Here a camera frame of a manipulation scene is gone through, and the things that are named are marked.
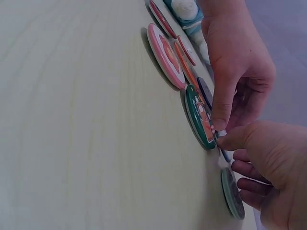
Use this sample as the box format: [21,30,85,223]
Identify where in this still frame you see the person's left hand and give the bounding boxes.
[201,0,277,131]

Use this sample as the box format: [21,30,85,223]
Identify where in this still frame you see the person's right hand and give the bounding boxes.
[217,120,307,230]

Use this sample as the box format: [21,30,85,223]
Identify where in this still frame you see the white blue round badge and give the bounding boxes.
[216,129,233,168]

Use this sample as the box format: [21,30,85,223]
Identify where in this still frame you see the dark blue round badge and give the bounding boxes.
[196,76,214,111]

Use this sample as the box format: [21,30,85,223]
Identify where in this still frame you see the mint green round badge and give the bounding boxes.
[220,167,246,220]

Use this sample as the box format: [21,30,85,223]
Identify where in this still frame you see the dark green round badge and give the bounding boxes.
[185,84,218,151]

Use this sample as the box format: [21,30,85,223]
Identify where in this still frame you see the orange round badge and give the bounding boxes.
[173,40,200,90]

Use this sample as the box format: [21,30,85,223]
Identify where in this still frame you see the small red white round badge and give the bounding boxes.
[177,35,197,67]

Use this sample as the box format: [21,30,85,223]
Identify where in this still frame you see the pink white round badge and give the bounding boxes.
[146,23,187,90]

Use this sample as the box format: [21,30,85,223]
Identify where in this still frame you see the blue white plush toy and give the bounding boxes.
[164,0,212,66]

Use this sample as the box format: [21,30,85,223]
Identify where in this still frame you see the large red rimmed round badge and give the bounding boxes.
[148,0,178,39]

